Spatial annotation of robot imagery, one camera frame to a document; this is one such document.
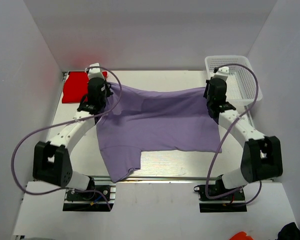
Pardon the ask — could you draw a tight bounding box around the folded red t shirt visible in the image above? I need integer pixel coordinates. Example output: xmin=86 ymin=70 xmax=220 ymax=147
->
xmin=61 ymin=71 xmax=108 ymax=104

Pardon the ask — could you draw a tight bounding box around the black cloth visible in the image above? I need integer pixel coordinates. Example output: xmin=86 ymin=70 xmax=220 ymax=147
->
xmin=277 ymin=222 xmax=300 ymax=240

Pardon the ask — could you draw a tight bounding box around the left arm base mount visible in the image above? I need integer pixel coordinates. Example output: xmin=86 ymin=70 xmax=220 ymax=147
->
xmin=62 ymin=183 xmax=116 ymax=212

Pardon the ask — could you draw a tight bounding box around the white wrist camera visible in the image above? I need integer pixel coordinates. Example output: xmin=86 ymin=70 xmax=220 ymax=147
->
xmin=212 ymin=66 xmax=230 ymax=82
xmin=85 ymin=63 xmax=108 ymax=80

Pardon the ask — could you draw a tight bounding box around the orange object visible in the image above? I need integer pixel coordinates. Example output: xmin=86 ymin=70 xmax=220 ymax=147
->
xmin=229 ymin=231 xmax=254 ymax=240

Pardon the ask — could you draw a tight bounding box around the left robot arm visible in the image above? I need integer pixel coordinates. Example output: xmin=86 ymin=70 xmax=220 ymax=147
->
xmin=32 ymin=77 xmax=112 ymax=200

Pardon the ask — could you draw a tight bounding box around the purple t shirt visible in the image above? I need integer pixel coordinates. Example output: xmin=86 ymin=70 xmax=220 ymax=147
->
xmin=96 ymin=83 xmax=220 ymax=183

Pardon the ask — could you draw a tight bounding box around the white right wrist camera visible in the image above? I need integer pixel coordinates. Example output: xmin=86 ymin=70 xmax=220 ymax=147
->
xmin=212 ymin=66 xmax=230 ymax=82

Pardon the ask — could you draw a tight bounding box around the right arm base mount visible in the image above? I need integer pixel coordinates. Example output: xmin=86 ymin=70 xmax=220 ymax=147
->
xmin=193 ymin=184 xmax=247 ymax=213

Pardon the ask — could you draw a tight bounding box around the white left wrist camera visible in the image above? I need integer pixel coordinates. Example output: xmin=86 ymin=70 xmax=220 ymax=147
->
xmin=85 ymin=63 xmax=108 ymax=80

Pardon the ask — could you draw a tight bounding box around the white plastic basket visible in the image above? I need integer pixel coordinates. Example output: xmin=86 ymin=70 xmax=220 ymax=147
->
xmin=204 ymin=55 xmax=256 ymax=107

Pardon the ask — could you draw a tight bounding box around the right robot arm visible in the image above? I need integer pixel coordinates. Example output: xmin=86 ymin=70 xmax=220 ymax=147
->
xmin=203 ymin=77 xmax=283 ymax=200

